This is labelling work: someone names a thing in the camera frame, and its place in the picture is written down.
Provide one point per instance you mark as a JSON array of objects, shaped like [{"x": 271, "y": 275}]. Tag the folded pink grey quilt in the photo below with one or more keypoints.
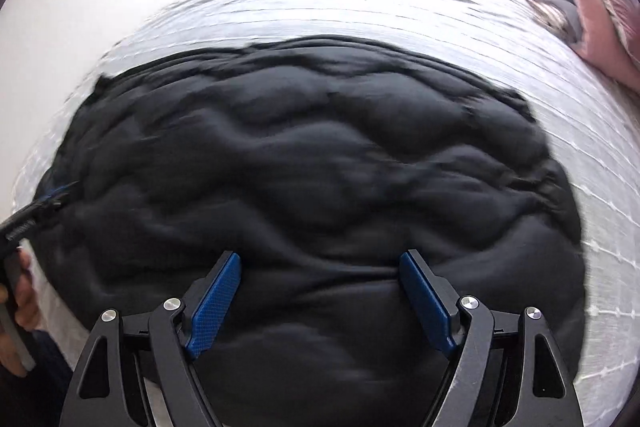
[{"x": 547, "y": 2}]

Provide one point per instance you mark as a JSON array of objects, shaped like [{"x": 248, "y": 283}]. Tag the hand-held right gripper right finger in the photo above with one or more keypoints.
[{"x": 427, "y": 302}]

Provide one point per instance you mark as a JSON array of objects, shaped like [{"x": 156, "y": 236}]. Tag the pink velvet pillow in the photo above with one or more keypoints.
[{"x": 607, "y": 32}]

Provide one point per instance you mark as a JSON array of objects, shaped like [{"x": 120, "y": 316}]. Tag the black puffer jacket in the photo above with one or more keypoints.
[{"x": 310, "y": 167}]

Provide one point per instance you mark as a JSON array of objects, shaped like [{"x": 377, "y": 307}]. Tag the person's left hand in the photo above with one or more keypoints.
[{"x": 29, "y": 302}]

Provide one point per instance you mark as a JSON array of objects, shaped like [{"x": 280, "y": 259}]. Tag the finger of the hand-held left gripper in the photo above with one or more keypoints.
[
  {"x": 60, "y": 191},
  {"x": 54, "y": 205}
]

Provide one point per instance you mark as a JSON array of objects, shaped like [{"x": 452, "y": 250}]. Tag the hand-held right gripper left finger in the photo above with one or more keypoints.
[{"x": 212, "y": 307}]

